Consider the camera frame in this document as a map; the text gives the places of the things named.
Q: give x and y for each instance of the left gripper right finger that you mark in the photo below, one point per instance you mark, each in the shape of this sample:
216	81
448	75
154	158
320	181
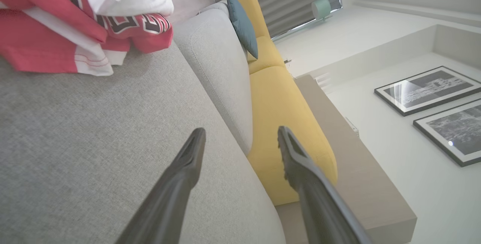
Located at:
319	199

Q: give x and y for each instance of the teal throw pillow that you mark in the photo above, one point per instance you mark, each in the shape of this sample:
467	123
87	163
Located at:
242	26

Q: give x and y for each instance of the red white-banded shorts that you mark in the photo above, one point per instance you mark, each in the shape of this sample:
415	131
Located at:
37	48

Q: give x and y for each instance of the large grey fabric sofa seat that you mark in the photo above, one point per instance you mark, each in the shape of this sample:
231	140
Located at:
75	142

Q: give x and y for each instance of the mint green round lamp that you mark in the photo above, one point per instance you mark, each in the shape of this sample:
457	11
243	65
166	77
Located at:
321	9

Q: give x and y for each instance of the grey sofa seat cushion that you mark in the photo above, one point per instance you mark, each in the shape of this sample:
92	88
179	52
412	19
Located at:
214	67

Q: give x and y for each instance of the black framed monochrome picture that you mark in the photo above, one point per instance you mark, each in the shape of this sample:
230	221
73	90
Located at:
428	90
454	131

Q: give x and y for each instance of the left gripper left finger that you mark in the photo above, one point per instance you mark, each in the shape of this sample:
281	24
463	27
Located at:
169	199

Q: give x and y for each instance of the beige wooden ledge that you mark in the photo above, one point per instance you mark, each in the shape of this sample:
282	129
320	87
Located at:
360	184

